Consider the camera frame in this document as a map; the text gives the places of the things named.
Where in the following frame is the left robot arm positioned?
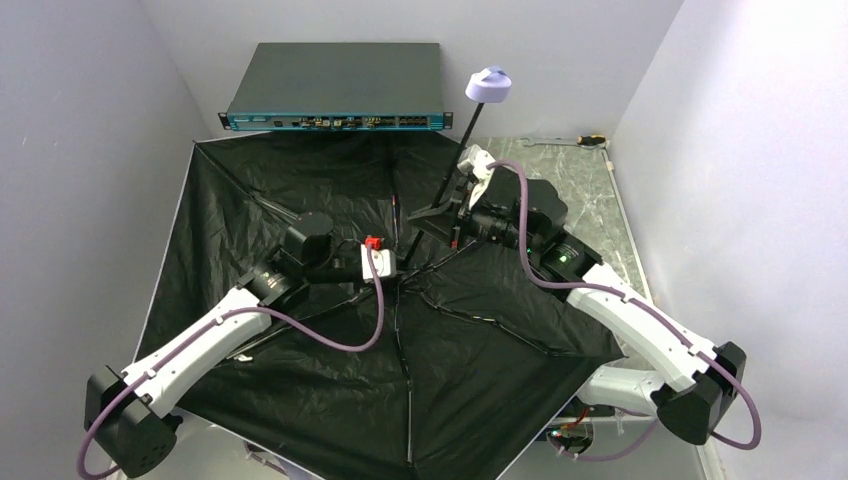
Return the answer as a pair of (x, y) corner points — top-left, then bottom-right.
(75, 212), (395, 479)

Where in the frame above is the purple folding umbrella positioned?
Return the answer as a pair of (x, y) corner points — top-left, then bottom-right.
(138, 131), (623, 479)

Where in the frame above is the yellow black handled wrench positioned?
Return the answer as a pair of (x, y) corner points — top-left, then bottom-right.
(520, 135), (608, 149)

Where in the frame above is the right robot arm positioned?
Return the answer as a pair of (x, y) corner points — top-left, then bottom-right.
(409, 186), (747, 445)

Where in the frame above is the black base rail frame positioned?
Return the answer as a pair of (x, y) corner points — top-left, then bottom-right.
(543, 397), (707, 458)

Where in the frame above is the network switch rack unit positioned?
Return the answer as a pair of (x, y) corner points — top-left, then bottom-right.
(218, 42), (454, 132)

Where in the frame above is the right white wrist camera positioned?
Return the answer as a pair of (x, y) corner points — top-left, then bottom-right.
(457, 144), (496, 209)

